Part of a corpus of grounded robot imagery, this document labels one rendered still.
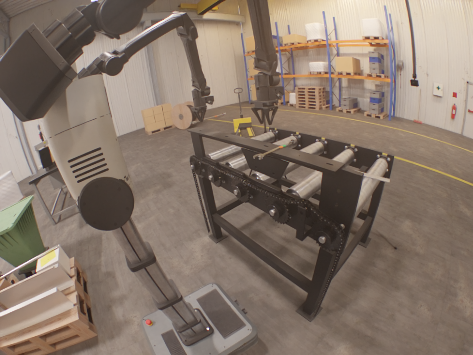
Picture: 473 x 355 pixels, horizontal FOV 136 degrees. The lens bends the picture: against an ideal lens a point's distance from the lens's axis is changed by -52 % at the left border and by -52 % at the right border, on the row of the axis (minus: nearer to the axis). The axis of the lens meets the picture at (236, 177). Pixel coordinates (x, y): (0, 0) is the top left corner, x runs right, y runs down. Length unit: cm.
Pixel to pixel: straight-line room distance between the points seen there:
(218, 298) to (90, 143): 120
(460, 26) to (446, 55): 159
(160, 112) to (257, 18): 789
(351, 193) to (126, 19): 82
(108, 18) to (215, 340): 138
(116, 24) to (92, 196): 38
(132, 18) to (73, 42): 10
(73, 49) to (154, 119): 806
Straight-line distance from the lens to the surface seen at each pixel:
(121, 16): 37
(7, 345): 247
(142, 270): 77
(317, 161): 79
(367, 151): 173
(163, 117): 845
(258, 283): 174
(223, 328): 131
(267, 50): 72
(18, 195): 723
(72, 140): 49
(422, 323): 194
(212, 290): 145
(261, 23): 67
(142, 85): 1115
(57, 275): 208
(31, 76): 36
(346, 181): 78
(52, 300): 194
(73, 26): 37
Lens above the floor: 148
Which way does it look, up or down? 27 degrees down
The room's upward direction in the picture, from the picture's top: 8 degrees counter-clockwise
